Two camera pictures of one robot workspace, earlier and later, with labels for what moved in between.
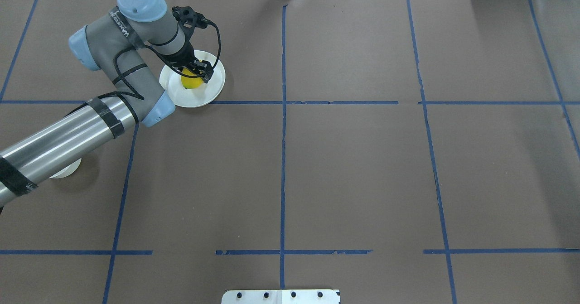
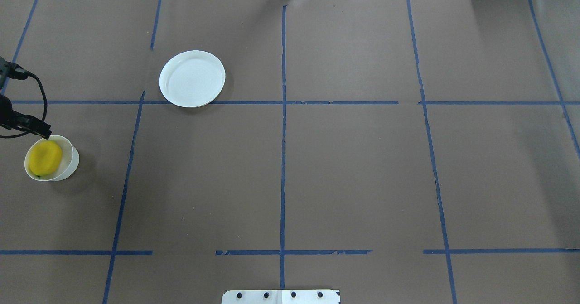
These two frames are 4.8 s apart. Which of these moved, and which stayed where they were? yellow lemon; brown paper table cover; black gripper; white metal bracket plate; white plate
Moved: yellow lemon; black gripper
Stayed: white metal bracket plate; brown paper table cover; white plate
